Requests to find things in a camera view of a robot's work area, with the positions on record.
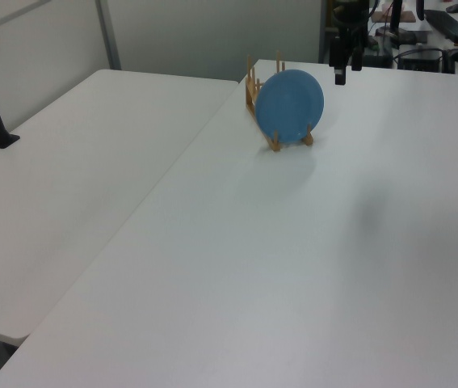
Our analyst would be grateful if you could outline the black computer keyboard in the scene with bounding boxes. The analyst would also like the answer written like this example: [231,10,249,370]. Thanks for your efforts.
[424,10,458,43]

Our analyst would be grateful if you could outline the black monitor stand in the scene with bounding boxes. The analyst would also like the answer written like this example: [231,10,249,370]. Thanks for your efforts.
[376,0,418,46]

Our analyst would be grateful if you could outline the dark robot gripper body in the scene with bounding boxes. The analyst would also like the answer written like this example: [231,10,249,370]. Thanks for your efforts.
[332,0,372,50]

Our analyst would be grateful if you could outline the small dark equipment box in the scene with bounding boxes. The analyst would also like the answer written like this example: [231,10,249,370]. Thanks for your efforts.
[361,50,393,68]

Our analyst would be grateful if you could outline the wooden plate rack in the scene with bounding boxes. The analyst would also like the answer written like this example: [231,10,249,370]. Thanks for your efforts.
[245,49,315,154]

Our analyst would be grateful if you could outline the grey partition frame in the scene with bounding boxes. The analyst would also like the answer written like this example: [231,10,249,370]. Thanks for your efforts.
[0,0,123,70]

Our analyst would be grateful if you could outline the black electronics box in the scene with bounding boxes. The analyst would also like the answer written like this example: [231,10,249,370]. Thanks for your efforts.
[397,48,444,73]

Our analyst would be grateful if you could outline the blue round plate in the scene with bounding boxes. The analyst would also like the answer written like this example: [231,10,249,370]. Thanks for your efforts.
[254,69,326,146]

